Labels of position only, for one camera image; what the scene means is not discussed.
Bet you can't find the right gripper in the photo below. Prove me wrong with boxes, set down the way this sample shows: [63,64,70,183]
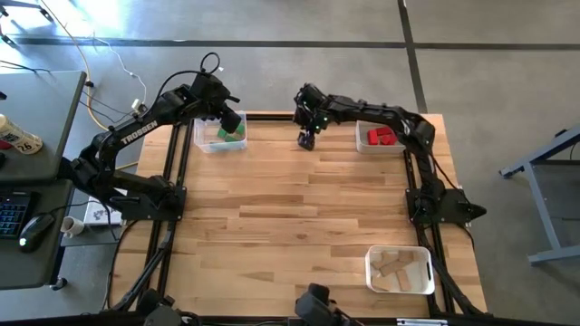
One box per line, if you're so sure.
[293,82,339,152]

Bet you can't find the black computer mouse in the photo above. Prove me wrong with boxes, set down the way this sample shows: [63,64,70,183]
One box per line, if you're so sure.
[16,212,56,254]

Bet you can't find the black backlit keyboard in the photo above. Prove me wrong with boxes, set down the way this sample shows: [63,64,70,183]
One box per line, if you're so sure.
[0,192,34,241]

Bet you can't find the white labelled bottle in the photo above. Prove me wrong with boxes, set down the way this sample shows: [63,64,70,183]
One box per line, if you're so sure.
[0,112,44,157]

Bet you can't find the silver metal bracket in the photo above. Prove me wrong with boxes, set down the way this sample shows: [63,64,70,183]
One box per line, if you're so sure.
[396,318,450,326]

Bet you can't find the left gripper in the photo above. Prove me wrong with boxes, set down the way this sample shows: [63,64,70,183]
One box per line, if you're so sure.
[188,71,244,135]

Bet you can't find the white cup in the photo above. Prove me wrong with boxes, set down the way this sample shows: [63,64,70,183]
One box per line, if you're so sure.
[59,216,86,239]

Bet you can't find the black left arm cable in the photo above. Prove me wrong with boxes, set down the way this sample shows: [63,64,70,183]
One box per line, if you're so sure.
[156,51,223,103]

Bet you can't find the white plastic bin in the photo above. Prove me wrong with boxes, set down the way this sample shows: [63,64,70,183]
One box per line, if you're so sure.
[364,244,437,295]
[354,118,409,156]

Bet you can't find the white cable with plug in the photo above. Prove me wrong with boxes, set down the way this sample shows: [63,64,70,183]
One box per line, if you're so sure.
[92,36,149,110]

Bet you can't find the dark grey desk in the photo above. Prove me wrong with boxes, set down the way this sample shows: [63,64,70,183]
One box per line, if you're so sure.
[0,178,76,292]

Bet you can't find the clear plastic bin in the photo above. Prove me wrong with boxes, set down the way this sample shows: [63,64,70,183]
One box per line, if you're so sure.
[193,110,248,154]

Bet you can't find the white printed paper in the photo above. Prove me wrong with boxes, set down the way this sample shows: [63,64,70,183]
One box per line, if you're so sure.
[83,198,124,226]

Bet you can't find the yellow cable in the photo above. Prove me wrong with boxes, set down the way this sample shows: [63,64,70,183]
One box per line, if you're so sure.
[39,0,150,136]

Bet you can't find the blue-grey table frame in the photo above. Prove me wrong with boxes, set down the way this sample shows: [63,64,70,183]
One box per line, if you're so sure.
[498,125,580,266]

